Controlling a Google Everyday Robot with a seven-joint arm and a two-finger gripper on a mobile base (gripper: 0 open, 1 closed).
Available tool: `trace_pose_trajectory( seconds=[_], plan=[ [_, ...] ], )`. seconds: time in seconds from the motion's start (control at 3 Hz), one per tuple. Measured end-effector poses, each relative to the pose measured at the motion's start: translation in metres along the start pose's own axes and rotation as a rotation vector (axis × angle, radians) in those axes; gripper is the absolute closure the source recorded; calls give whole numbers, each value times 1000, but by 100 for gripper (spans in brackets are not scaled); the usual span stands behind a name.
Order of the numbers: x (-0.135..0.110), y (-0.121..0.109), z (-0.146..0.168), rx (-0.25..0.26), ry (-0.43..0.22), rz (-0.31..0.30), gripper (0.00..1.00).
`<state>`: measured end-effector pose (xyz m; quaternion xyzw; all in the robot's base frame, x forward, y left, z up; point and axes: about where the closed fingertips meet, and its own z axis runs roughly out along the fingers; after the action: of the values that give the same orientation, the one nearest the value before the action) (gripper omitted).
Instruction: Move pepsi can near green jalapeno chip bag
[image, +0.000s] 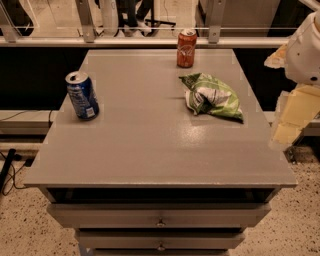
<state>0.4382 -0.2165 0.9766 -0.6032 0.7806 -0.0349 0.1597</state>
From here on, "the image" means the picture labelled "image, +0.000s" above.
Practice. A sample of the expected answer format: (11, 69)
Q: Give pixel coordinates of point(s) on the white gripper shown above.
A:
(304, 56)

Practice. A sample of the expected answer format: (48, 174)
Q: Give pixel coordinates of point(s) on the blue pepsi can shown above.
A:
(82, 95)

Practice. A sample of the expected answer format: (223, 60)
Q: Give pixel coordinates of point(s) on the green jalapeno chip bag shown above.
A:
(207, 94)

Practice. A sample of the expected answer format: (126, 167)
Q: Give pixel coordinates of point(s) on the orange soda can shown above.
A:
(186, 48)

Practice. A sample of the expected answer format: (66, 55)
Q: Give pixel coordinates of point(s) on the metal railing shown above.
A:
(72, 26)

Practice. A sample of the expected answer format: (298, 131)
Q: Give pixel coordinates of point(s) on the upper drawer knob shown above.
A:
(160, 223)

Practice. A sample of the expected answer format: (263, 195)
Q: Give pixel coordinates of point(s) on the drawer knob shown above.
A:
(160, 223)
(161, 247)

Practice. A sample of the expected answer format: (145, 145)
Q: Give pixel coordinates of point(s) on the lower drawer knob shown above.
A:
(161, 247)

